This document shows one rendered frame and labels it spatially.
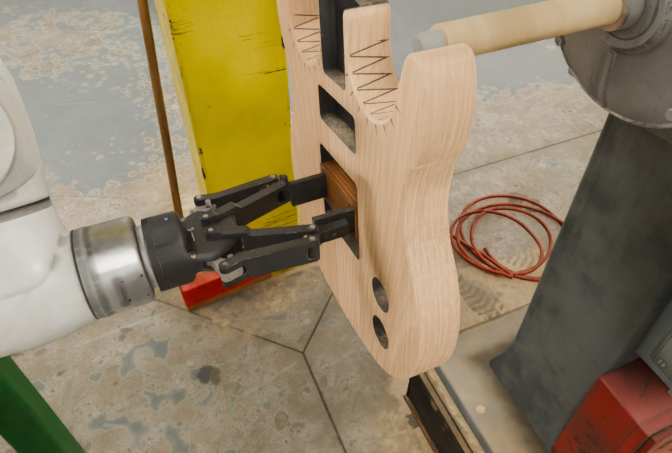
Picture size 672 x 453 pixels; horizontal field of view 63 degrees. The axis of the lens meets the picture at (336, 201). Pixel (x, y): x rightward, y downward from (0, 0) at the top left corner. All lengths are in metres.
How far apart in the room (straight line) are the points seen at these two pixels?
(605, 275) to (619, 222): 0.10
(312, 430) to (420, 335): 1.11
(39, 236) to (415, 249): 0.33
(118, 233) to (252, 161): 1.09
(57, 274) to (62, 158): 2.06
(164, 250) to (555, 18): 0.40
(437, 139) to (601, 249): 0.60
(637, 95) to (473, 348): 0.91
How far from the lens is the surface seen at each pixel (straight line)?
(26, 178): 0.53
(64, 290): 0.54
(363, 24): 0.49
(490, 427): 1.33
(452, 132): 0.41
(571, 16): 0.54
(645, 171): 0.86
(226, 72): 1.43
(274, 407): 1.63
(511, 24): 0.50
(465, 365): 1.38
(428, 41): 0.46
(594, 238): 0.96
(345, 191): 0.58
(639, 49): 0.60
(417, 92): 0.38
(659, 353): 0.70
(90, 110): 2.84
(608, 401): 1.08
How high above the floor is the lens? 1.47
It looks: 44 degrees down
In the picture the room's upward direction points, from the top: straight up
